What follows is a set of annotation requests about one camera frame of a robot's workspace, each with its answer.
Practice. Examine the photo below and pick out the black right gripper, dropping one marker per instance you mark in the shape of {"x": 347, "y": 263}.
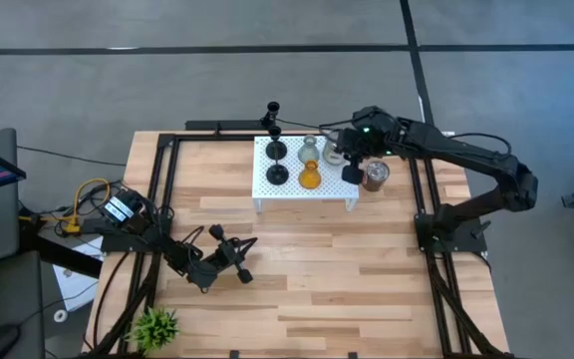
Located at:
{"x": 372, "y": 139}

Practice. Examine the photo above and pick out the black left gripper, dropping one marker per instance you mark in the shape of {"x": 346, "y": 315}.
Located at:
{"x": 204, "y": 274}

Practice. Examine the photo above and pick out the clear glass candle holder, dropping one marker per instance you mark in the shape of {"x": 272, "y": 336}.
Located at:
{"x": 332, "y": 157}

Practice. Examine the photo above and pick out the amber glass candle holder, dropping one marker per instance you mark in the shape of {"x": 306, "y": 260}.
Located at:
{"x": 310, "y": 177}

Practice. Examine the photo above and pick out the tall black candlestick holder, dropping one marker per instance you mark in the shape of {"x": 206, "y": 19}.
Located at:
{"x": 276, "y": 150}
{"x": 277, "y": 175}

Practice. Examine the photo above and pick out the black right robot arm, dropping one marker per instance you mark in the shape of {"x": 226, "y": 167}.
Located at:
{"x": 466, "y": 154}

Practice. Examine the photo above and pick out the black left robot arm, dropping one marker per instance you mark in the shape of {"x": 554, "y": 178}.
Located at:
{"x": 137, "y": 224}

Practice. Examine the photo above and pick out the white perforated metal shelf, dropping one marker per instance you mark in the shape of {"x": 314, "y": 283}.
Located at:
{"x": 292, "y": 192}

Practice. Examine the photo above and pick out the small green artificial plant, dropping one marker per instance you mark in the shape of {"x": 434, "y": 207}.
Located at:
{"x": 153, "y": 330}

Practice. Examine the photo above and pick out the black flat floor bar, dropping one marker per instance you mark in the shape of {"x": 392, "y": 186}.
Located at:
{"x": 222, "y": 125}

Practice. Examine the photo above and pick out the white paper sheet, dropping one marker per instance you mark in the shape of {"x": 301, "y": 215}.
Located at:
{"x": 75, "y": 289}

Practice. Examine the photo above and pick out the black table leg beam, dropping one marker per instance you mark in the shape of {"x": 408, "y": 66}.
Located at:
{"x": 63, "y": 255}

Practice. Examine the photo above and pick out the white tape roll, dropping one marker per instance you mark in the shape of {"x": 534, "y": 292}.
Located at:
{"x": 56, "y": 315}

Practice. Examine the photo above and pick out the grey desk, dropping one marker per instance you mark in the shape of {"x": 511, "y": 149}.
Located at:
{"x": 18, "y": 299}

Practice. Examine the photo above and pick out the black aluminium table frame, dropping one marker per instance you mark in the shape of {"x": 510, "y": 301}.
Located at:
{"x": 217, "y": 136}

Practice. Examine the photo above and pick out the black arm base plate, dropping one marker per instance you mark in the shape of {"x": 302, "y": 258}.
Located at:
{"x": 461, "y": 244}
{"x": 117, "y": 245}

